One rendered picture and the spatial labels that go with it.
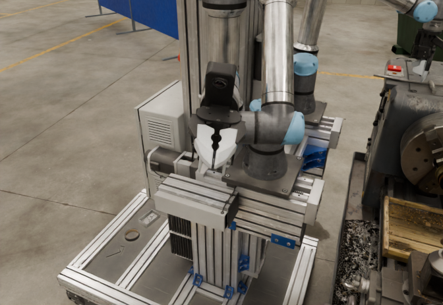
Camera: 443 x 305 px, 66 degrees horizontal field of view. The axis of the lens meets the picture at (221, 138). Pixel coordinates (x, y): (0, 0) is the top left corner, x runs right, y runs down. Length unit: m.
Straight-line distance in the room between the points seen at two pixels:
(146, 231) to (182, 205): 1.16
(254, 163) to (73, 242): 1.83
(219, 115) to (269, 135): 0.22
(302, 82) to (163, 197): 0.73
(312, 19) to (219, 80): 1.07
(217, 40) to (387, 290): 0.84
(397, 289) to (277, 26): 0.81
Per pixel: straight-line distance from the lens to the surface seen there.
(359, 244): 1.81
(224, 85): 0.54
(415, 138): 1.52
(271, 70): 0.80
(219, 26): 0.93
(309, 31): 1.58
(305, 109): 1.53
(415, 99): 1.65
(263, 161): 1.09
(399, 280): 1.21
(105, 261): 2.21
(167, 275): 2.07
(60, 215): 2.93
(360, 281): 1.16
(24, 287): 2.56
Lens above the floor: 1.84
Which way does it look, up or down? 31 degrees down
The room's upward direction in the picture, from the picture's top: straight up
